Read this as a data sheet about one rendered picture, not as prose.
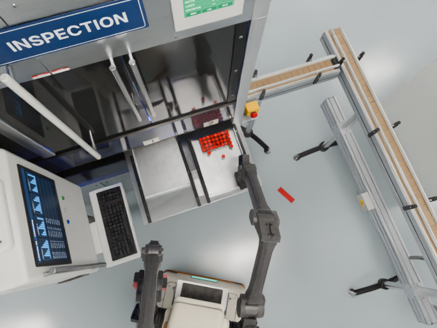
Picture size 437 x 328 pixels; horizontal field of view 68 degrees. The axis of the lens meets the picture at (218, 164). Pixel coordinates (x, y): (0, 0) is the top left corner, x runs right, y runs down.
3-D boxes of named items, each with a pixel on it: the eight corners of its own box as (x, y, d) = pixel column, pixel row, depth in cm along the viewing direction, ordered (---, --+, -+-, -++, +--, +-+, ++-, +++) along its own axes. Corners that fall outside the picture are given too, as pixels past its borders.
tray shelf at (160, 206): (122, 146, 192) (121, 146, 190) (234, 112, 199) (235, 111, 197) (144, 225, 181) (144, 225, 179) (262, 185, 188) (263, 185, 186)
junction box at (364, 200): (355, 196, 229) (361, 193, 221) (361, 193, 230) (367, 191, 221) (362, 212, 227) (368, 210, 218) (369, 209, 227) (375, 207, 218)
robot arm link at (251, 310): (242, 328, 134) (254, 328, 135) (246, 310, 130) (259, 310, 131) (238, 310, 142) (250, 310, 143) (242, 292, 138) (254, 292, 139)
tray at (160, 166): (130, 143, 191) (129, 141, 187) (173, 130, 193) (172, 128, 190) (145, 198, 183) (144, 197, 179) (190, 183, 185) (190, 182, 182)
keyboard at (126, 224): (96, 193, 190) (95, 192, 188) (119, 185, 191) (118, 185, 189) (112, 261, 181) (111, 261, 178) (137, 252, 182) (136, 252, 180)
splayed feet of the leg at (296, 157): (291, 155, 284) (295, 150, 270) (343, 138, 289) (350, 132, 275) (294, 163, 282) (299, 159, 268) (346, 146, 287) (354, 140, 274)
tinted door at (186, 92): (151, 123, 159) (119, 51, 102) (235, 97, 164) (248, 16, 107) (152, 123, 159) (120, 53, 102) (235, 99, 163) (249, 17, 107)
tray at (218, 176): (191, 142, 192) (191, 140, 188) (233, 129, 194) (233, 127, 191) (209, 196, 184) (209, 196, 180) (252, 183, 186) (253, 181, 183)
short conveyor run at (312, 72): (235, 111, 202) (238, 99, 186) (227, 90, 205) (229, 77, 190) (336, 81, 209) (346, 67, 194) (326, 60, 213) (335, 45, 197)
